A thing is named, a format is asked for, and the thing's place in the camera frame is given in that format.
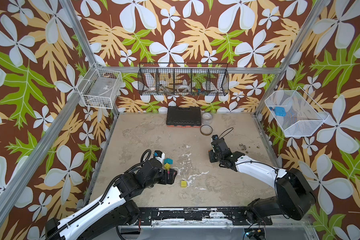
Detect white wire basket left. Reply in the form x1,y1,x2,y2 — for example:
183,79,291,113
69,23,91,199
78,68,123,109

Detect yellow green cube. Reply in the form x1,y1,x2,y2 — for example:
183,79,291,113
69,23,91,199
181,180,188,188

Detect black wire basket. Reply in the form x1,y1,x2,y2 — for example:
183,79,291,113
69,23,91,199
137,63,230,96

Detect black plastic tool case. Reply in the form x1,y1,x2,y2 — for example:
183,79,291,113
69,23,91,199
166,106,202,127

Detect clear glass jar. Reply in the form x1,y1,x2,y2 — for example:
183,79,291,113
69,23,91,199
201,112,214,125

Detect small yellow cube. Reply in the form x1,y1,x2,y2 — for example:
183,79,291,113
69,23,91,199
163,163,171,170

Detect blue object in basket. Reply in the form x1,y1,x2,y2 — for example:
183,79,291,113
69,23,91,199
269,107,287,117

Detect teal roof block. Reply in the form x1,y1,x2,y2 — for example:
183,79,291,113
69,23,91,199
164,158,173,165

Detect white tape roll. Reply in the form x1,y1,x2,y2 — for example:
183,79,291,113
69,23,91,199
177,85,191,93

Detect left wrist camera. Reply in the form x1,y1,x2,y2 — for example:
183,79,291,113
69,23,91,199
154,150,165,164

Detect white mesh basket right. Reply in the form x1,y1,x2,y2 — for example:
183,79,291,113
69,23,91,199
265,87,329,138

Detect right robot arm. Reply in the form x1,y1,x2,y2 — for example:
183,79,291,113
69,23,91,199
209,135,316,224

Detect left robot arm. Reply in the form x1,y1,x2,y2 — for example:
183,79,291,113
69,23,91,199
45,159,178,240

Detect brown tape ring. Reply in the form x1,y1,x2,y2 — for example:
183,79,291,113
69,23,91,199
199,124,214,136

